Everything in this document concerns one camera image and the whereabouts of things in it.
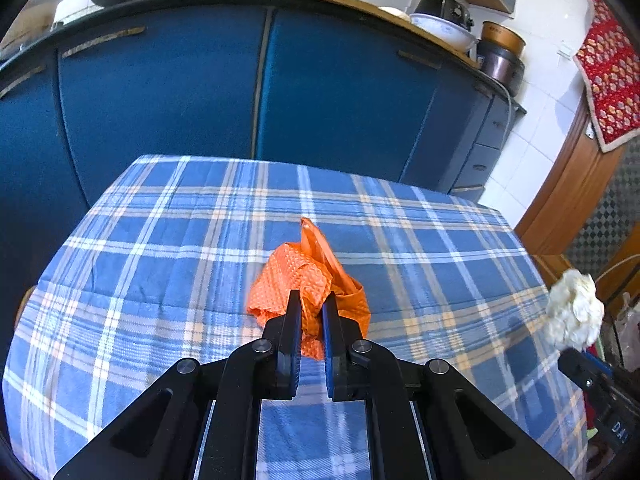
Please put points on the orange cloth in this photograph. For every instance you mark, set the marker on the orange cloth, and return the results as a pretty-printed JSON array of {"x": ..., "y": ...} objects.
[{"x": 295, "y": 275}]

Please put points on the red patterned cloth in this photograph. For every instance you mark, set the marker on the red patterned cloth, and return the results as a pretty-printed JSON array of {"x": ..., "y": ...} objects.
[{"x": 615, "y": 75}]

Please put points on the white tissue ball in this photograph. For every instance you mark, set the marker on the white tissue ball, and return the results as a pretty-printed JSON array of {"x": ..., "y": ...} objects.
[{"x": 572, "y": 310}]

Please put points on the stacked metal pots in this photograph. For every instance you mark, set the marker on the stacked metal pots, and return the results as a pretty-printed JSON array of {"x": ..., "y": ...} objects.
[{"x": 500, "y": 70}]

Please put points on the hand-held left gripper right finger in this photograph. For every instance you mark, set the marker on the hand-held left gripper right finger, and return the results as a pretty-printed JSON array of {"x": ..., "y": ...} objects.
[{"x": 328, "y": 340}]

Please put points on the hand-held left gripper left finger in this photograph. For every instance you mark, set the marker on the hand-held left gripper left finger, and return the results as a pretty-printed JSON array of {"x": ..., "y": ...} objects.
[{"x": 295, "y": 330}]

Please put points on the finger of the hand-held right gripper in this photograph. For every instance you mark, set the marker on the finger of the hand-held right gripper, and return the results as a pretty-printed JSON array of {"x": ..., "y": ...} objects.
[
  {"x": 600, "y": 362},
  {"x": 575, "y": 365}
]

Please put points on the white bowl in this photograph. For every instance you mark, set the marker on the white bowl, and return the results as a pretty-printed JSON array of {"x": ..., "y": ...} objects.
[{"x": 445, "y": 34}]

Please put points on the white wall socket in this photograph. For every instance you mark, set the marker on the white wall socket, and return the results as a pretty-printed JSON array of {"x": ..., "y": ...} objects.
[{"x": 565, "y": 50}]

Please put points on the wooden door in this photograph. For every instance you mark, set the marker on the wooden door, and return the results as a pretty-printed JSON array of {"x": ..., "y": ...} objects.
[{"x": 565, "y": 195}]

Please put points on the blue plaid tablecloth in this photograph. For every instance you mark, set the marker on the blue plaid tablecloth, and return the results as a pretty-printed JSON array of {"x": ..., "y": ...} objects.
[{"x": 150, "y": 260}]

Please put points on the blue base cabinet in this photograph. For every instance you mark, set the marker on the blue base cabinet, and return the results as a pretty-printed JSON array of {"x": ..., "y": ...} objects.
[{"x": 325, "y": 85}]

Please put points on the brown pot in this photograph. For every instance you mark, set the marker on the brown pot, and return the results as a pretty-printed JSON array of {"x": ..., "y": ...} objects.
[{"x": 505, "y": 37}]

